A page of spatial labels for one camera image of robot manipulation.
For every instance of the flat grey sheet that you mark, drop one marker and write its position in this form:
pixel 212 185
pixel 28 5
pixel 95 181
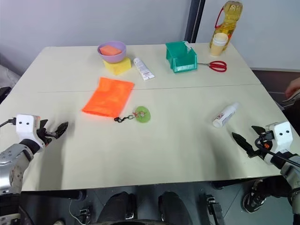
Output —
pixel 293 98

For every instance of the cooking oil bottle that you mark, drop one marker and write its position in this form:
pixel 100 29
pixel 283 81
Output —
pixel 228 25

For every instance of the purple bowl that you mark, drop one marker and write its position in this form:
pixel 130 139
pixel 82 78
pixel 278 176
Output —
pixel 112 58

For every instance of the green plastic storage bin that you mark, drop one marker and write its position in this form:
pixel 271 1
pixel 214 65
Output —
pixel 185 64

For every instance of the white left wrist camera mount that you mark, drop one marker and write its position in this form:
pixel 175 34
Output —
pixel 25 127

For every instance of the dark chair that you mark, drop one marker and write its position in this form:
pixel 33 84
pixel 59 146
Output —
pixel 4 93

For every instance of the dark rounded shape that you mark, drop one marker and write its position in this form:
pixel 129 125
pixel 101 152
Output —
pixel 174 208
pixel 117 206

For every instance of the black table leg bracket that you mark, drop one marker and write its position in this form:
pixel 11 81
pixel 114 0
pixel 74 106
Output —
pixel 215 209

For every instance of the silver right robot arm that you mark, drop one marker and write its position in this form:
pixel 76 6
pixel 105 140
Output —
pixel 290 167

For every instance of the white spray bottle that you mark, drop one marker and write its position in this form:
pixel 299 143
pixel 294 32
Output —
pixel 225 116

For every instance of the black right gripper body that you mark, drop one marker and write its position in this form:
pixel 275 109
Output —
pixel 261 150

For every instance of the black caster wheel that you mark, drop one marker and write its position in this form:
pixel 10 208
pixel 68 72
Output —
pixel 254 198

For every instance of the dark vertical pillar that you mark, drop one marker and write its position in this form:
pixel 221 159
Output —
pixel 192 21

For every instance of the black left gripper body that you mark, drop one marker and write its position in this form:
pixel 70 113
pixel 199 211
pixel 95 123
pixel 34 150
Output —
pixel 45 136

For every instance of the yellow sponge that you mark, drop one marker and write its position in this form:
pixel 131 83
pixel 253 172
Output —
pixel 119 66

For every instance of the orange sponge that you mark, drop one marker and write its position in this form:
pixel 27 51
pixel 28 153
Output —
pixel 110 50

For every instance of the stacked paper cups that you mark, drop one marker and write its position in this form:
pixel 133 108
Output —
pixel 218 45

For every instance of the white squeeze tube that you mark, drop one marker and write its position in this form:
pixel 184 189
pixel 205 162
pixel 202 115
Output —
pixel 143 69

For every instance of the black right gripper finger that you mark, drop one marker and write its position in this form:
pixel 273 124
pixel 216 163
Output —
pixel 243 142
pixel 259 130

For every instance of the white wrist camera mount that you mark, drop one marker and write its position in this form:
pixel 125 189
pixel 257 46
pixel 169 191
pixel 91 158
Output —
pixel 25 127
pixel 282 136

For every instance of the bystander bare hand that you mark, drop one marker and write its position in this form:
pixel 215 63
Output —
pixel 294 86

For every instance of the clear plastic packet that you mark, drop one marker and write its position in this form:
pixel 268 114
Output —
pixel 188 47

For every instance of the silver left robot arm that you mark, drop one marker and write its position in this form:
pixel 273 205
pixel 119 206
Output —
pixel 11 164

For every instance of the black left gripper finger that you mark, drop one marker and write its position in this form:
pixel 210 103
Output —
pixel 61 129
pixel 44 123

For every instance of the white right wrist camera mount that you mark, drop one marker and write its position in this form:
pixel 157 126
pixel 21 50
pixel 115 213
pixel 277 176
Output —
pixel 282 136

